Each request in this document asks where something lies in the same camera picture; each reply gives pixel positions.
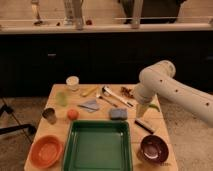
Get dark purple bowl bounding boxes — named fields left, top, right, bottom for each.
left=140, top=135, right=169, bottom=164

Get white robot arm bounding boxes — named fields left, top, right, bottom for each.
left=133, top=60, right=213, bottom=127

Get white handled spatula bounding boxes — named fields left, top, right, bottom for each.
left=102, top=86, right=133, bottom=108

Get small metal cup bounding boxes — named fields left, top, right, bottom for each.
left=42, top=108, right=57, bottom=124

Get orange plastic bowl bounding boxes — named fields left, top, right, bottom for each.
left=30, top=135, right=63, bottom=169

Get light green translucent cup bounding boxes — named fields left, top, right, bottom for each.
left=56, top=92, right=67, bottom=107

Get wooden table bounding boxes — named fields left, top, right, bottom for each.
left=34, top=84, right=178, bottom=171

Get blue sponge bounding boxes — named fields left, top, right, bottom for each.
left=109, top=108, right=127, bottom=120

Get brown grapes toy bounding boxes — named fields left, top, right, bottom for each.
left=120, top=87, right=133, bottom=99

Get white plastic cup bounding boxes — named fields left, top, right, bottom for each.
left=66, top=76, right=79, bottom=91

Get metal fork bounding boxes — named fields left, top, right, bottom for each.
left=96, top=90, right=118, bottom=108

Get yellow banana toy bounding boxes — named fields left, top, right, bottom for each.
left=81, top=87, right=98, bottom=97

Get green rectangular tray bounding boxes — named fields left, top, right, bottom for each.
left=62, top=121, right=133, bottom=171

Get orange tomato toy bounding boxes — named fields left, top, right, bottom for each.
left=67, top=109, right=79, bottom=121

